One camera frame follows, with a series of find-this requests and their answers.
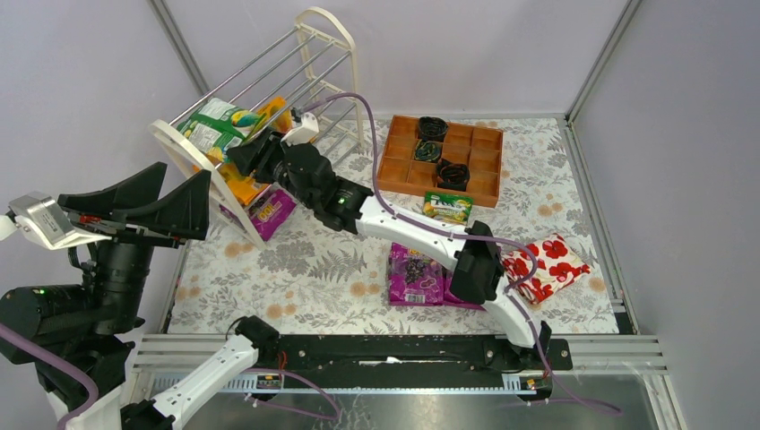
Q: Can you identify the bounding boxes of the green candy bag white label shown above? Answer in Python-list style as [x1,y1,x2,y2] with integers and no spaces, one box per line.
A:
[177,98,263,162]

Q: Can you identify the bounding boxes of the orange mango candy bag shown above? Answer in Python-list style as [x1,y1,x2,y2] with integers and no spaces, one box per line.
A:
[253,96,293,133]

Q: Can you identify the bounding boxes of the green yellow candy bag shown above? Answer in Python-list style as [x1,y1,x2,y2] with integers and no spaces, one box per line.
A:
[422,192,473,225]

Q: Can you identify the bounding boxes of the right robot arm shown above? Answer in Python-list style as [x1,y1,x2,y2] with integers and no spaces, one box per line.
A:
[227,126,551,356]

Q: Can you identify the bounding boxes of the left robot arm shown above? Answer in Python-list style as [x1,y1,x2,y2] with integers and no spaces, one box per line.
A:
[1,162,280,429]

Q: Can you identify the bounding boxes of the purple candy bag under rack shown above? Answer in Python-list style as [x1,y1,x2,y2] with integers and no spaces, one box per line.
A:
[217,187,297,242]

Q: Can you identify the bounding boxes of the purple grape candy bag left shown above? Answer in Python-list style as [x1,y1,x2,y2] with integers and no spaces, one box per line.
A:
[386,243,445,306]

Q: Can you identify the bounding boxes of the purple grape candy bag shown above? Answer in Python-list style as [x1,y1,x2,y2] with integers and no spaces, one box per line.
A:
[386,243,445,306]
[443,270,484,311]

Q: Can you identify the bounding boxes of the purple grape candy bag right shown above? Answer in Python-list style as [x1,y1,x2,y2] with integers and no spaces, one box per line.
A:
[443,270,484,311]

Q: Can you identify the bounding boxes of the white metal shoe rack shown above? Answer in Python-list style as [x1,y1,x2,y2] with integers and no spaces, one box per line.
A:
[149,6,358,236]

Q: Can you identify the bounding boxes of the wooden compartment tray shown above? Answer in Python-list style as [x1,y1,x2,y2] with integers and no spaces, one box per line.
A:
[376,116,504,208]

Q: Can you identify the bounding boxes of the black rolled sock, back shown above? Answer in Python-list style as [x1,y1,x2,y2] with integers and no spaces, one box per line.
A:
[417,116,449,142]

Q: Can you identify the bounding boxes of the black orange rolled sock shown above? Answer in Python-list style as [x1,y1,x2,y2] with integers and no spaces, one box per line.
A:
[436,159,471,192]

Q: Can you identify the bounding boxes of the red poppy folded cloth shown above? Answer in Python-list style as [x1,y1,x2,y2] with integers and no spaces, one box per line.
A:
[516,233,591,305]

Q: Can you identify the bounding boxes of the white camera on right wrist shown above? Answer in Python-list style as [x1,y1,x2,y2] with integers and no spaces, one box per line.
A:
[281,112,320,145]

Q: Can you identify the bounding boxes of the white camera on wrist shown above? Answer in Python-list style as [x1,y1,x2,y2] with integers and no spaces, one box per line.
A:
[1,192,110,251]
[281,112,320,145]

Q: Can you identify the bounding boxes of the white camera on left wrist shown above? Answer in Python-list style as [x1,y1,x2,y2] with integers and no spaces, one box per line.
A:
[1,192,110,251]

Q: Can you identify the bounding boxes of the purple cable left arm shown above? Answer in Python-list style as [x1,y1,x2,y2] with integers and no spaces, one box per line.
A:
[0,322,101,430]

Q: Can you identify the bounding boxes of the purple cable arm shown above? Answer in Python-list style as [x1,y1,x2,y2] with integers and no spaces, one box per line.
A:
[297,91,625,417]
[0,322,101,430]

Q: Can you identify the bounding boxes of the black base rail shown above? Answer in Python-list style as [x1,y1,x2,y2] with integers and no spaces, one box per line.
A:
[256,335,574,390]

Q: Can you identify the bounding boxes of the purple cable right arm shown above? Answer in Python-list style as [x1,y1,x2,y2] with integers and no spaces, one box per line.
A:
[297,91,625,417]

